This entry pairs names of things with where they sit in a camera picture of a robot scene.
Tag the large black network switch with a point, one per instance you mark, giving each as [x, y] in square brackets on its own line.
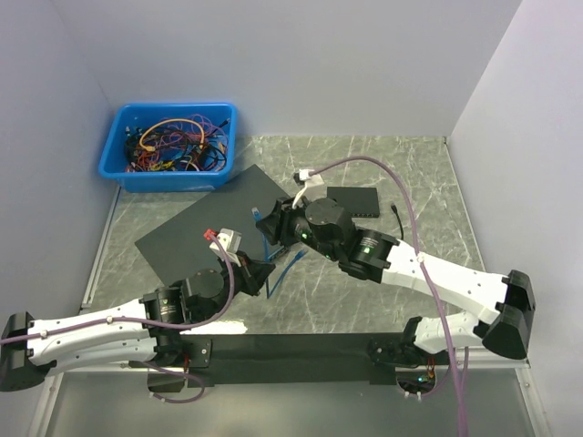
[177, 248]

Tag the aluminium rail frame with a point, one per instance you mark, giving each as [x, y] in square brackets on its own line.
[72, 403]

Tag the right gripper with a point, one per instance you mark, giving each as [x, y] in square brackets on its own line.
[281, 219]

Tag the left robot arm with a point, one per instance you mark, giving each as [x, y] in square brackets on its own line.
[143, 329]

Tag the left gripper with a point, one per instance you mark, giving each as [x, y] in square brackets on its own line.
[253, 272]

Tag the blue plastic bin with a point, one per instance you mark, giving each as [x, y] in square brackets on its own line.
[170, 147]

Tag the small black network switch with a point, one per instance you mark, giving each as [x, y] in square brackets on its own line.
[359, 202]

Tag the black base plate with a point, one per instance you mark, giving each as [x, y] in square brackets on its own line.
[290, 358]

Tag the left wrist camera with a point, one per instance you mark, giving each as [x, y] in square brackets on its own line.
[226, 239]

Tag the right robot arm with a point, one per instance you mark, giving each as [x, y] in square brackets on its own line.
[496, 311]

